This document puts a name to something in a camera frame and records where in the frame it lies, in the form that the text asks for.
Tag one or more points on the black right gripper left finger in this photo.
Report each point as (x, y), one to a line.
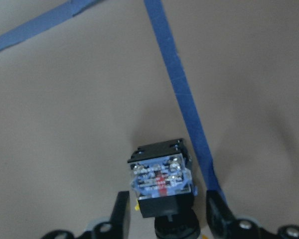
(121, 216)

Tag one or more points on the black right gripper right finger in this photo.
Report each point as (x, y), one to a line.
(219, 216)

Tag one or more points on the yellow push button switch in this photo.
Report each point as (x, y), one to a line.
(162, 181)

